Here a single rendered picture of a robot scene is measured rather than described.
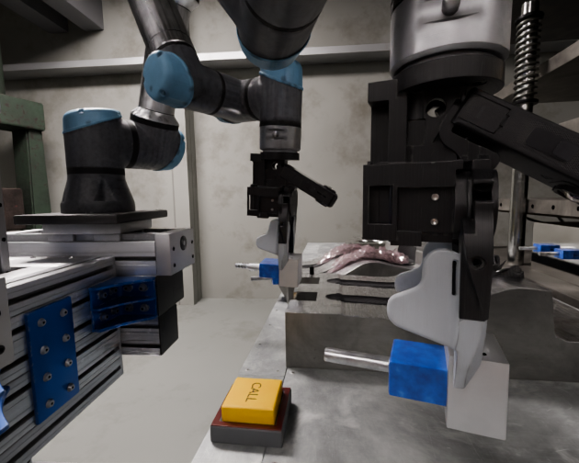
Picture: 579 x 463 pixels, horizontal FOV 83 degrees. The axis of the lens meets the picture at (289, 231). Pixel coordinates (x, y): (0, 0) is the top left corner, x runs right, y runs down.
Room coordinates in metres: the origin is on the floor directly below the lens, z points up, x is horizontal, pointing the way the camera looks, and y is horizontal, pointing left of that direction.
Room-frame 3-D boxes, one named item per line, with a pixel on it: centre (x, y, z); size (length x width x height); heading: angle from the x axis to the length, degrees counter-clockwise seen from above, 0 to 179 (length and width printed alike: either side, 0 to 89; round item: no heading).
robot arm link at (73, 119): (0.77, 0.44, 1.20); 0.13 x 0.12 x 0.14; 142
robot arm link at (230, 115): (0.64, 0.10, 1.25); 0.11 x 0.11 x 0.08; 52
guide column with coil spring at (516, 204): (1.27, -0.89, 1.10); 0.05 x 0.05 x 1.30
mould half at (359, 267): (0.95, -0.22, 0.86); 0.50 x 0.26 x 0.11; 100
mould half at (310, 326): (0.58, -0.26, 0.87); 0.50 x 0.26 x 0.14; 82
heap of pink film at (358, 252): (0.94, -0.22, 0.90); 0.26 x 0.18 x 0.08; 100
